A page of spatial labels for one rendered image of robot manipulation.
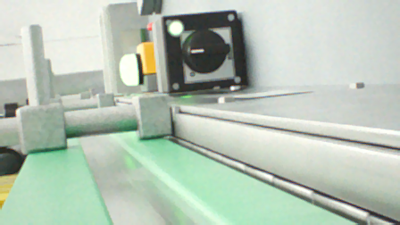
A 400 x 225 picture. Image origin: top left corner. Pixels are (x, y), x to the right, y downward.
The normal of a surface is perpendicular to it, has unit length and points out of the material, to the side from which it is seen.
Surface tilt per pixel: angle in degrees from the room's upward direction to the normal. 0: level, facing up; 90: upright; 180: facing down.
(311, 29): 0
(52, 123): 90
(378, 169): 0
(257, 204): 90
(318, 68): 0
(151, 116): 90
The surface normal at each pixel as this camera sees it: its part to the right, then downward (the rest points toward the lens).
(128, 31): 0.18, 0.04
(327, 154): -0.98, 0.11
